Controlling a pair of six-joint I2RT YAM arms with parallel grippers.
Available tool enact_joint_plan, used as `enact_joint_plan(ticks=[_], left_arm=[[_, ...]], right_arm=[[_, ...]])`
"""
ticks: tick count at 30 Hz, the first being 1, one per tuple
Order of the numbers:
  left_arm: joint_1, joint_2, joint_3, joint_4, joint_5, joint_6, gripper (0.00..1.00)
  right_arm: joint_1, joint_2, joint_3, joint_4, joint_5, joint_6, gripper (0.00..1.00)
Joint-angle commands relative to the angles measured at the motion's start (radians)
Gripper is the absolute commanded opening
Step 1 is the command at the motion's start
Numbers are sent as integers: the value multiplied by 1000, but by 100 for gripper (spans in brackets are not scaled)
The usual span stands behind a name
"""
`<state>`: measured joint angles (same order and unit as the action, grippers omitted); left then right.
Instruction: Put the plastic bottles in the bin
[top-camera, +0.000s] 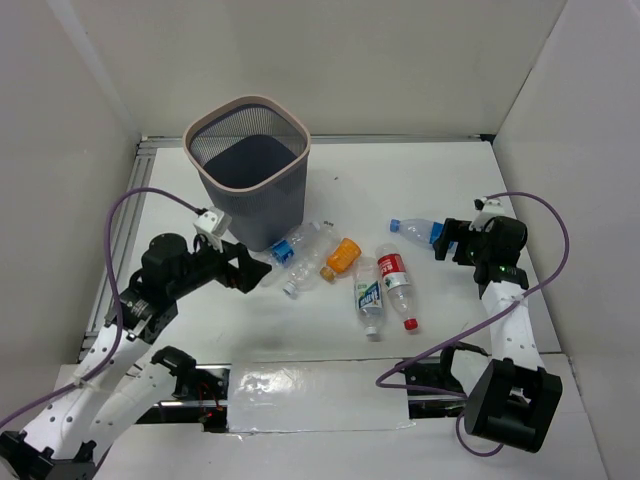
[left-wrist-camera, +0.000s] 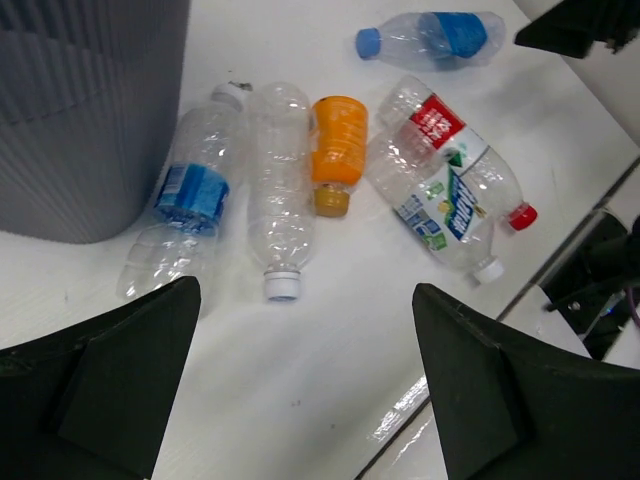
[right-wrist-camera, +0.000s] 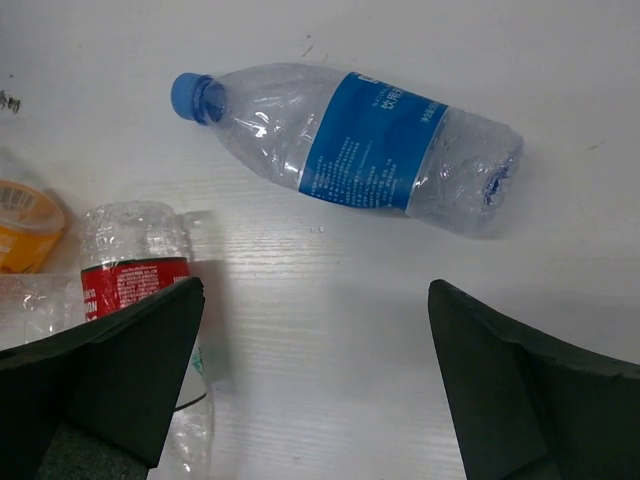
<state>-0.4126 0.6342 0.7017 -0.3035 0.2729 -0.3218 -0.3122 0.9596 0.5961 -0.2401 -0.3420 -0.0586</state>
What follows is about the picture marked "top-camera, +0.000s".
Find bottle red label red cap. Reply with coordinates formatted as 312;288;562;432
376;243;419;332

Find grey mesh waste bin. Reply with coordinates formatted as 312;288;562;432
182;95;311;252

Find clear bottle blue label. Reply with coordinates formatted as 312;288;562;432
254;222;321;287

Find clear bottle blue cap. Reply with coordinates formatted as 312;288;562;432
389;218;444;250

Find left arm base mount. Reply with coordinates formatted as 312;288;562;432
137;364;230;434

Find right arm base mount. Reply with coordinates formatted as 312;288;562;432
402;359;466;420

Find clear bottle white cap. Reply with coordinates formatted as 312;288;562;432
282;224;340;299

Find silver tape sheet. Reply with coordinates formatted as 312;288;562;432
227;360;414;434

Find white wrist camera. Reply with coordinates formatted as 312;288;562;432
193;206;232;252
469;197;505;232

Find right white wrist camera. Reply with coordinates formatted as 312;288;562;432
469;197;505;232

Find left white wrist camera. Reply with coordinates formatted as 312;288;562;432
193;206;232;252

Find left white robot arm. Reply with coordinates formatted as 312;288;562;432
1;233;272;479

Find orange juice bottle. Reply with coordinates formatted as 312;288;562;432
319;238;361;282

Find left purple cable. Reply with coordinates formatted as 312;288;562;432
0;187;211;480

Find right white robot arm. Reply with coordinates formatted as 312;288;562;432
433;215;563;453

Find bottle green white label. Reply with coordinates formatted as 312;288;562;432
353;257;386;342

